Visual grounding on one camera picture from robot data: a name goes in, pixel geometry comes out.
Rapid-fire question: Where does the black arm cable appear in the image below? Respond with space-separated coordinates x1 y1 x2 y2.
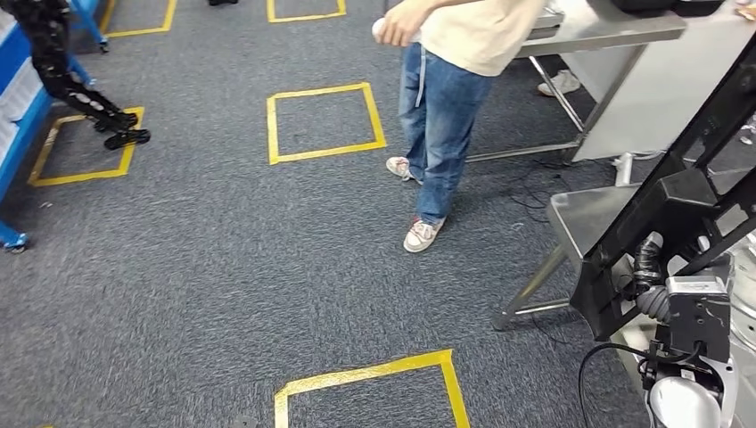
577 341 653 428

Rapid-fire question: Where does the blue metal cart frame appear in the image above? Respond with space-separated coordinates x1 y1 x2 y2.
0 0 111 255

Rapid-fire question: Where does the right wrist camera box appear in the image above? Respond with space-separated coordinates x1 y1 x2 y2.
664 276 735 366

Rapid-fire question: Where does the yellow floor tape square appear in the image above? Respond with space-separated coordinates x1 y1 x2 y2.
266 81 389 167
266 0 349 25
272 348 473 428
27 106 146 189
99 0 179 39

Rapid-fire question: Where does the black bag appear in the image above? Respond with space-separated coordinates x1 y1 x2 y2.
610 0 728 18

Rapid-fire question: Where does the black metal frame part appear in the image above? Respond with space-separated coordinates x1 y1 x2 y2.
568 35 756 342

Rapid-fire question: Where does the white ribbed plastic crate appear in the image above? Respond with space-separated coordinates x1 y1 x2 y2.
0 55 44 156

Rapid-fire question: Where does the steel workbench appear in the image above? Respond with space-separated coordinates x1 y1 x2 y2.
491 168 756 415

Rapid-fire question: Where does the person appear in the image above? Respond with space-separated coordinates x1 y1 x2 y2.
372 0 547 255

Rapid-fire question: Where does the person's hand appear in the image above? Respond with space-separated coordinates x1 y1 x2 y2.
373 0 432 48

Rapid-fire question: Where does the steel table white panel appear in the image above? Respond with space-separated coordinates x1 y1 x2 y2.
466 0 756 165

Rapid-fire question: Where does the person's foot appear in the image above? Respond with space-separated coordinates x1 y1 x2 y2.
537 69 584 98

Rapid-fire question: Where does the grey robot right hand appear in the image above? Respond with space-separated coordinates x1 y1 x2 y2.
630 231 756 356

